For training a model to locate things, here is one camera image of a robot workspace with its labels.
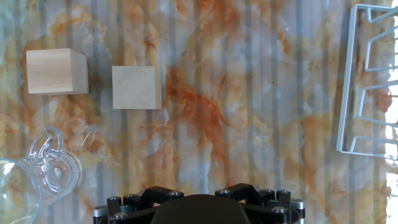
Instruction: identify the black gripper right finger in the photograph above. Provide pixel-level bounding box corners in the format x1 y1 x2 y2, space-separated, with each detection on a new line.
215 182 307 224

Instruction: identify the clear glass cup with handle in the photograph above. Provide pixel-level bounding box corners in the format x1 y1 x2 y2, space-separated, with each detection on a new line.
0 126 83 224

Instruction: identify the white wire cup rack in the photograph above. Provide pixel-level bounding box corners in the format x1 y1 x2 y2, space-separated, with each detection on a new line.
336 3 398 162

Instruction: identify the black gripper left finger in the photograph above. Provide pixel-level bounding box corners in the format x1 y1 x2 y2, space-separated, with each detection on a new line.
93 185 185 224

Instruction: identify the light wooden cube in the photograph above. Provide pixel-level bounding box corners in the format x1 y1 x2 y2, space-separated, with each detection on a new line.
25 48 90 96
111 65 163 110

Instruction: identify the orange marble pattern mat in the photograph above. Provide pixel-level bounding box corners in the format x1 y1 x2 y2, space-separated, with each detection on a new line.
0 0 397 224

